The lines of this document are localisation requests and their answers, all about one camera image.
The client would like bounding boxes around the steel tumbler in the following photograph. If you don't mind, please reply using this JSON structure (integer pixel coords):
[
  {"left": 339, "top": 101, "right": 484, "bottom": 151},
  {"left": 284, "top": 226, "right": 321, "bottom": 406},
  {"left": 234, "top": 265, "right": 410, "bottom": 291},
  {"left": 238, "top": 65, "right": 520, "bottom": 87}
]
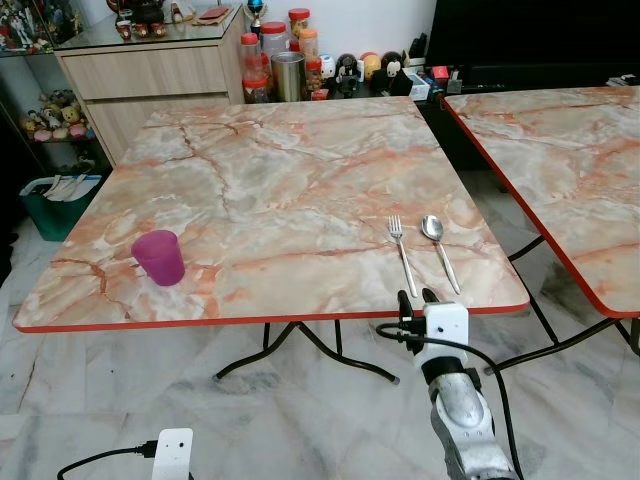
[{"left": 272, "top": 52, "right": 306, "bottom": 103}]

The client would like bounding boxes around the flat red case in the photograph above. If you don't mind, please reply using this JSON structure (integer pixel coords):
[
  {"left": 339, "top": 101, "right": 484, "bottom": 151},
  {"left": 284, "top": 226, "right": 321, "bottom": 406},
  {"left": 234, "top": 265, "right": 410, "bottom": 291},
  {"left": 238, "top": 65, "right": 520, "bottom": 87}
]
[{"left": 195, "top": 6, "right": 234, "bottom": 25}]

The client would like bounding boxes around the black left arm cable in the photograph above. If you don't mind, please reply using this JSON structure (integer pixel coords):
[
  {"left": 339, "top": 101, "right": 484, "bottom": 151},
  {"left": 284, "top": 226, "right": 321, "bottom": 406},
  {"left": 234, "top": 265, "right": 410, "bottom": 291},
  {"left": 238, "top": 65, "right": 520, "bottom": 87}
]
[{"left": 56, "top": 439, "right": 162, "bottom": 480}]

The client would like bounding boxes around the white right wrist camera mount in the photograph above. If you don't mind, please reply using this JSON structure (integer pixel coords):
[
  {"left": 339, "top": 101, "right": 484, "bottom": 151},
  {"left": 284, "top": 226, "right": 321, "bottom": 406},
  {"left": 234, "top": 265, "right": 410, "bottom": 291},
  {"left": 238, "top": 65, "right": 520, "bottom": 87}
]
[{"left": 423, "top": 304, "right": 470, "bottom": 351}]

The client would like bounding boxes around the black mouse figurine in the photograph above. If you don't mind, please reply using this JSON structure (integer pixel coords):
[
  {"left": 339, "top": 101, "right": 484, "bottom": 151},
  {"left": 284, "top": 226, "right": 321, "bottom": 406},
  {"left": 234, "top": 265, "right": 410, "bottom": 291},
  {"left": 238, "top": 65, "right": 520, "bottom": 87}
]
[{"left": 379, "top": 58, "right": 408, "bottom": 97}]

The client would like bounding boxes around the purple plastic cup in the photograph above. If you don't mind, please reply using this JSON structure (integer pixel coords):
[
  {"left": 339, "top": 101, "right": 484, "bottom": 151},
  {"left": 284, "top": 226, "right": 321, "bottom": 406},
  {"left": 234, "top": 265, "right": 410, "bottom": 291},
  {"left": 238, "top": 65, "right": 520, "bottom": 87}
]
[{"left": 132, "top": 230, "right": 187, "bottom": 288}]

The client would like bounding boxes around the steel spoon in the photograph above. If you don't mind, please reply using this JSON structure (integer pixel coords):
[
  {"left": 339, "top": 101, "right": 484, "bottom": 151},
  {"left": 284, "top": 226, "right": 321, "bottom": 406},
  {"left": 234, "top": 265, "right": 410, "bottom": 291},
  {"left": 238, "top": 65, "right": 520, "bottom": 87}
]
[{"left": 420, "top": 214, "right": 463, "bottom": 296}]

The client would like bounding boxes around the small trophy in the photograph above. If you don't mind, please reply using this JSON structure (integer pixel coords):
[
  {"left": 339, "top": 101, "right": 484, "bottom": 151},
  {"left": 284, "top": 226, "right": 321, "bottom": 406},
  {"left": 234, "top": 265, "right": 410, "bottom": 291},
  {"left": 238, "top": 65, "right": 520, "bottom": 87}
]
[{"left": 247, "top": 0, "right": 270, "bottom": 32}]

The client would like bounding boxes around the black and white figurine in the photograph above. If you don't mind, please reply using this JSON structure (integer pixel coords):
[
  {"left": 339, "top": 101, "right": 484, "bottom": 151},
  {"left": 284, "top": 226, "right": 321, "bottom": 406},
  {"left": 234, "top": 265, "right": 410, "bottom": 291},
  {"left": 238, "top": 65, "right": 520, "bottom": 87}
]
[{"left": 336, "top": 55, "right": 362, "bottom": 94}]

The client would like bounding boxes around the black metal table leg frame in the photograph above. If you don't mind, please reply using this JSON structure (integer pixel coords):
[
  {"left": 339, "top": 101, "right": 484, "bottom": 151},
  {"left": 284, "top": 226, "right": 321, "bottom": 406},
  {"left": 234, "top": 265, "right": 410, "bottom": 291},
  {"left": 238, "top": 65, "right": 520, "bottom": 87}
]
[
  {"left": 214, "top": 320, "right": 401, "bottom": 385},
  {"left": 484, "top": 235, "right": 640, "bottom": 374}
]

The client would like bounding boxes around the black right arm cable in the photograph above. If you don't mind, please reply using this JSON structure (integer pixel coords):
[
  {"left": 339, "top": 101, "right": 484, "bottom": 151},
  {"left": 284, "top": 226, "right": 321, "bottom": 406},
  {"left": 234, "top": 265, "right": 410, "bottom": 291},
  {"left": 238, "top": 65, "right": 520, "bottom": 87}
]
[{"left": 376, "top": 319, "right": 514, "bottom": 473}]

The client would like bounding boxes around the yellow round figurine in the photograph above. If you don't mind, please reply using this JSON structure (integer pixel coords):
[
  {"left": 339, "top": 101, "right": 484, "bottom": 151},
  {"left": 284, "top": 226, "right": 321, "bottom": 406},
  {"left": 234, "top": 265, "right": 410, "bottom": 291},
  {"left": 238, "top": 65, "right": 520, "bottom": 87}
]
[{"left": 360, "top": 52, "right": 382, "bottom": 81}]

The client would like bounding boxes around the black flat television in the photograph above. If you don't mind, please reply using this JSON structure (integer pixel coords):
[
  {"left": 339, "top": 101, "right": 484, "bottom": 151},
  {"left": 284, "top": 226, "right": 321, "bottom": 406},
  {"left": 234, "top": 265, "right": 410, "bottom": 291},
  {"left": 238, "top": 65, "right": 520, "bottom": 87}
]
[{"left": 425, "top": 0, "right": 640, "bottom": 88}]

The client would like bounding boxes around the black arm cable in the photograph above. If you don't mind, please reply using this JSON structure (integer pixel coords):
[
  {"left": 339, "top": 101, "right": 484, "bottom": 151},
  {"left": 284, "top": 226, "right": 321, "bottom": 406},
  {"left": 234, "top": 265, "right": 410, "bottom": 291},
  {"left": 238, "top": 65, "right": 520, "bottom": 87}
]
[
  {"left": 376, "top": 319, "right": 514, "bottom": 473},
  {"left": 56, "top": 439, "right": 162, "bottom": 480}
]

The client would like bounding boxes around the steel fork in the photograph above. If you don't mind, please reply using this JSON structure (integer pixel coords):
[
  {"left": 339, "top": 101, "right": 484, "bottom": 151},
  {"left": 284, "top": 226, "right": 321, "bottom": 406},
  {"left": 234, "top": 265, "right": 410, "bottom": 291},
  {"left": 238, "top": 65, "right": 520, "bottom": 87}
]
[{"left": 387, "top": 214, "right": 420, "bottom": 300}]

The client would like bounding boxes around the small white box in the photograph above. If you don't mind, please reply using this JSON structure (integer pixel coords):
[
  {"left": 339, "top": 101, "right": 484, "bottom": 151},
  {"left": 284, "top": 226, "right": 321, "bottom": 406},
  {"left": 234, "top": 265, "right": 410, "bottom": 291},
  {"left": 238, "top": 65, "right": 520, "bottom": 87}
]
[{"left": 408, "top": 78, "right": 434, "bottom": 102}]

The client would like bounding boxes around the light wooden drawer cabinet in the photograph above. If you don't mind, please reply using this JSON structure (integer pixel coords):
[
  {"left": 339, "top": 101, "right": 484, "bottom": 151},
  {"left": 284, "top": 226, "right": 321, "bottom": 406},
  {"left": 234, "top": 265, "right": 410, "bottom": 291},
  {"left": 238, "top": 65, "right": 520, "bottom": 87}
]
[{"left": 54, "top": 7, "right": 249, "bottom": 167}]

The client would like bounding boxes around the glass shelf with plush toys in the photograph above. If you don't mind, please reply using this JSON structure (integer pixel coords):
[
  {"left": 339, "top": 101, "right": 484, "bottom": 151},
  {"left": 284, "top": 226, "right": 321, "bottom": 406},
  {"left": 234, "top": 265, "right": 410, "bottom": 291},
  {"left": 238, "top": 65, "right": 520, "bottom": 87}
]
[{"left": 0, "top": 0, "right": 111, "bottom": 171}]

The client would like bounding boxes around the green plastic bin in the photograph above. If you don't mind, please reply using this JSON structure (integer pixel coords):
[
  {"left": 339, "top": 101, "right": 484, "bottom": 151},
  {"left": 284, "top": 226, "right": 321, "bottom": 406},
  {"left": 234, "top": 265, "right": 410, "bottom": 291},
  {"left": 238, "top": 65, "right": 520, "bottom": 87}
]
[{"left": 19, "top": 174, "right": 105, "bottom": 242}]

